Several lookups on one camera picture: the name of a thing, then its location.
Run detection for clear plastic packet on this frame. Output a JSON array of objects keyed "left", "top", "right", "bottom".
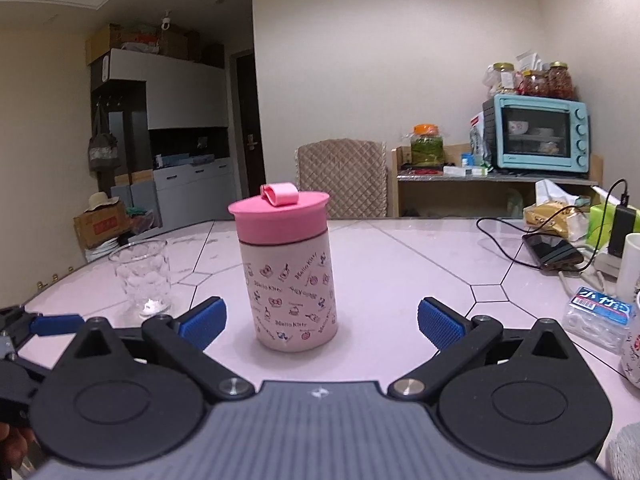
[{"left": 515, "top": 50, "right": 549, "bottom": 74}]

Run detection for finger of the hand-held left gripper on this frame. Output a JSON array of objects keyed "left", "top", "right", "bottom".
[
  {"left": 0, "top": 357, "right": 51, "bottom": 428},
  {"left": 0, "top": 305, "right": 85, "bottom": 348}
]

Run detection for green tissue box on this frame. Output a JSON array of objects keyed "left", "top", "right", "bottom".
[{"left": 587, "top": 204, "right": 621, "bottom": 252}]

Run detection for dark wooden door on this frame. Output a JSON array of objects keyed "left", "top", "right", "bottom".
[{"left": 230, "top": 50, "right": 266, "bottom": 202}]

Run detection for white printed bottle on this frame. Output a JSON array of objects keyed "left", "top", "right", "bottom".
[{"left": 239, "top": 227, "right": 339, "bottom": 354}]

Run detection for white plastic bag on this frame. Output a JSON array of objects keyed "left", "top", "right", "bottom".
[{"left": 535, "top": 179, "right": 592, "bottom": 209}]

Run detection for teal toaster oven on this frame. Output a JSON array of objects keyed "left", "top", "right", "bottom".
[{"left": 482, "top": 94, "right": 591, "bottom": 176}]

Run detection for tissue pack with blue label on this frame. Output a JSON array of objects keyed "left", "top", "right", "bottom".
[{"left": 560, "top": 286, "right": 636, "bottom": 357}]

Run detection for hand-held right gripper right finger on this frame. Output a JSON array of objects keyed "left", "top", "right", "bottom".
[{"left": 387, "top": 297, "right": 573, "bottom": 403}]

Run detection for chair with quilted beige cover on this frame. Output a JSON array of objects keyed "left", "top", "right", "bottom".
[{"left": 295, "top": 139, "right": 388, "bottom": 219}]

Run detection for black smartphone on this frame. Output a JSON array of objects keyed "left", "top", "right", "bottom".
[{"left": 522, "top": 232, "right": 585, "bottom": 271}]

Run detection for grey white cabinet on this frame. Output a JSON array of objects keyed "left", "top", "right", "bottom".
[{"left": 90, "top": 48, "right": 236, "bottom": 232}]

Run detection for green pickle jar orange lid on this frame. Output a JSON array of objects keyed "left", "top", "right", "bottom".
[{"left": 411, "top": 123, "right": 445, "bottom": 166}]

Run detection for short glass jar red contents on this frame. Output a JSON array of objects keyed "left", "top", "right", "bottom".
[{"left": 520, "top": 70, "right": 550, "bottom": 97}]

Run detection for white cup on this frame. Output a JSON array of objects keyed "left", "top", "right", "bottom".
[{"left": 615, "top": 232, "right": 640, "bottom": 307}]

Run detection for person's left hand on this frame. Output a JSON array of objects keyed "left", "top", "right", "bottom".
[{"left": 0, "top": 422, "right": 37, "bottom": 472}]

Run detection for clear glass cup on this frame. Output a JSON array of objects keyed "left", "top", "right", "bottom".
[{"left": 108, "top": 238, "right": 172, "bottom": 322}]

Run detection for straw hat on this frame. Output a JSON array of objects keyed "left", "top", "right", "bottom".
[{"left": 84, "top": 192, "right": 121, "bottom": 214}]

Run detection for black cable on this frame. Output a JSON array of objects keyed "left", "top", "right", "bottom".
[{"left": 476, "top": 178, "right": 629, "bottom": 274}]

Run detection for grey fluffy cloth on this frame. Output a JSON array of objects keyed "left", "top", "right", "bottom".
[{"left": 605, "top": 422, "right": 640, "bottom": 480}]

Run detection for golden snack bag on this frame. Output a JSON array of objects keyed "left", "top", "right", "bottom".
[{"left": 523, "top": 200, "right": 589, "bottom": 239}]

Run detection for cardboard box with red print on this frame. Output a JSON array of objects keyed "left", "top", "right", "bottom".
[{"left": 73, "top": 201, "right": 132, "bottom": 250}]

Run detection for black charger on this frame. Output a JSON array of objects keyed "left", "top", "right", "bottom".
[{"left": 607, "top": 204, "right": 639, "bottom": 259}]

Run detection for stack of white plates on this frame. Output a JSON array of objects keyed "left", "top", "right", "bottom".
[{"left": 87, "top": 237, "right": 132, "bottom": 264}]

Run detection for white floral mug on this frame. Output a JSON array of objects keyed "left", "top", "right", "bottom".
[{"left": 619, "top": 292, "right": 640, "bottom": 392}]

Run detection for white power strip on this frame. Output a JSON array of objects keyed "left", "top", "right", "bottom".
[{"left": 558, "top": 252, "right": 624, "bottom": 292}]

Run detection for wooden shelf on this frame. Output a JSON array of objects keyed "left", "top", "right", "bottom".
[{"left": 391, "top": 144, "right": 603, "bottom": 219}]

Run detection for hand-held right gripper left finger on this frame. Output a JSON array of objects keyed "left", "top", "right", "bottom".
[{"left": 70, "top": 296, "right": 256, "bottom": 403}]

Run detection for glass jar with pale contents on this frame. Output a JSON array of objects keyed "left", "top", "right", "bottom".
[{"left": 486, "top": 62, "right": 517, "bottom": 97}]

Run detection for grey hanging bag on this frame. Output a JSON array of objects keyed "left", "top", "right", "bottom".
[{"left": 87, "top": 104, "right": 120, "bottom": 174}]

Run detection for green white snack bag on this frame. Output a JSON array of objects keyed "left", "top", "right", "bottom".
[{"left": 469, "top": 114, "right": 494, "bottom": 167}]

